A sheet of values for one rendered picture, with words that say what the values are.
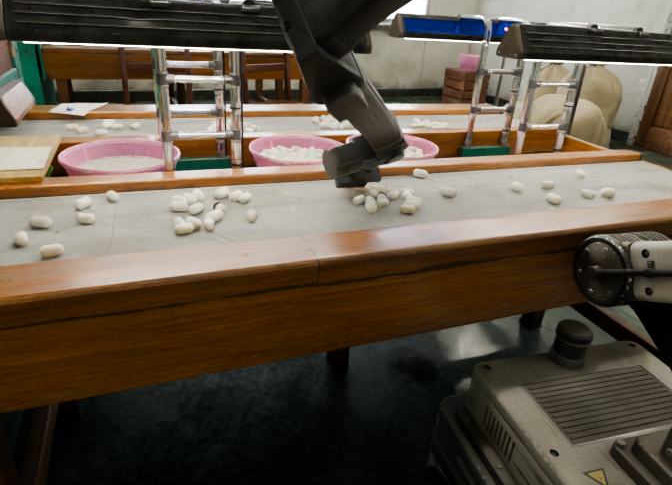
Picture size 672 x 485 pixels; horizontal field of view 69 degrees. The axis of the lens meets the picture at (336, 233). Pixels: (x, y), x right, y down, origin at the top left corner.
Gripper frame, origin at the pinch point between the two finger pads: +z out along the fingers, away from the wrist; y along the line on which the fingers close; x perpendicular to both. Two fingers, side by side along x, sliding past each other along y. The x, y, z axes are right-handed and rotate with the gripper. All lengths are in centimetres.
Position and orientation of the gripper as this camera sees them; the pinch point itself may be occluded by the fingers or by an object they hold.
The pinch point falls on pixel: (343, 183)
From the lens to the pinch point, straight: 113.6
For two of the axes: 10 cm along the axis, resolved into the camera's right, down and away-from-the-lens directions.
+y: -9.3, 1.0, -3.5
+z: -3.1, 2.7, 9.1
